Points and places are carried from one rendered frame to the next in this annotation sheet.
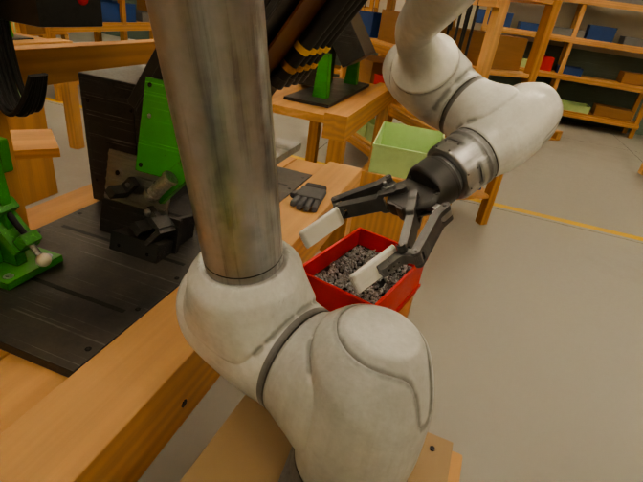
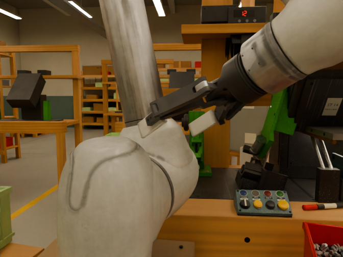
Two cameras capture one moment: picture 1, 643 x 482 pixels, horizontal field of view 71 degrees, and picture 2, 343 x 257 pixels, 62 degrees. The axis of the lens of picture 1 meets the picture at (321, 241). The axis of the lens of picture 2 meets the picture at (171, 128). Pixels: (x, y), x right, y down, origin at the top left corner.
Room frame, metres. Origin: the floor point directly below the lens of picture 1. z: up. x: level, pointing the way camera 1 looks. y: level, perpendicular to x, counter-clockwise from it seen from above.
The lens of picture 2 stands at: (0.42, -0.57, 1.23)
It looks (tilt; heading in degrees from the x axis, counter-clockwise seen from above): 6 degrees down; 79
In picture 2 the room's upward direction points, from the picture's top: straight up
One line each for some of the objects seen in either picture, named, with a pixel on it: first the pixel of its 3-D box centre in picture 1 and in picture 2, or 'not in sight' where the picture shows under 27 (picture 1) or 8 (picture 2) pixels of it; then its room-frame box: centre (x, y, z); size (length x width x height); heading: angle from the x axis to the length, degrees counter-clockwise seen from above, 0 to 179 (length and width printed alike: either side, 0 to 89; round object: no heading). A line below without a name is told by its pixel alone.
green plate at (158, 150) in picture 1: (171, 126); (282, 113); (1.01, 0.38, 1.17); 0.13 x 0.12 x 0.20; 164
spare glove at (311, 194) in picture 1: (307, 196); not in sight; (1.33, 0.07, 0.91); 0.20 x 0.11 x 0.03; 171
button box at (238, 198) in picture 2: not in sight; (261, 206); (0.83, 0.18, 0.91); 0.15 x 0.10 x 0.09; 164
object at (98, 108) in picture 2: not in sight; (118, 99); (0.48, 10.37, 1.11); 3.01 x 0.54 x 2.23; 165
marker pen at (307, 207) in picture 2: not in sight; (323, 206); (1.02, 0.16, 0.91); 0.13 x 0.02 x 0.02; 178
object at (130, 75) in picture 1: (151, 135); (310, 134); (1.23, 0.52, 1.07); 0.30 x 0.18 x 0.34; 164
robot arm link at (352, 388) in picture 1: (359, 392); (109, 200); (0.41, -0.07, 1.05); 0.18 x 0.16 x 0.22; 55
